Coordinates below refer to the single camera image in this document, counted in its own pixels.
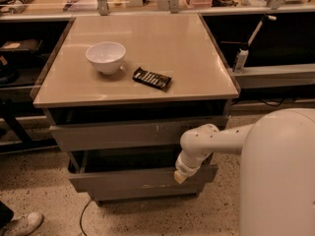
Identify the white ceramic bowl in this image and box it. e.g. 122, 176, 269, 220
86, 41, 126, 75

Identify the black floor cable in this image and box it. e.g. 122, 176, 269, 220
78, 199, 94, 236

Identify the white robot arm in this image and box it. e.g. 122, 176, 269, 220
174, 108, 315, 236

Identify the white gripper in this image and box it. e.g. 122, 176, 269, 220
173, 150, 210, 184

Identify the black snack bar wrapper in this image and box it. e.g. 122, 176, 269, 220
132, 67, 171, 89

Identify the grey drawer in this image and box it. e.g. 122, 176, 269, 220
50, 116, 227, 151
70, 145, 218, 200

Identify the white sneaker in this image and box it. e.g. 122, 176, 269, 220
0, 211, 44, 236

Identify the white handled tool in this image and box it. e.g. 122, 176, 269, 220
247, 15, 277, 47

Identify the dark box on shelf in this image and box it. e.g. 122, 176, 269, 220
0, 39, 41, 52

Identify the grey top drawer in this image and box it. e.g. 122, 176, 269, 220
50, 116, 227, 151

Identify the grey drawer cabinet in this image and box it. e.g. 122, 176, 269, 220
31, 14, 239, 204

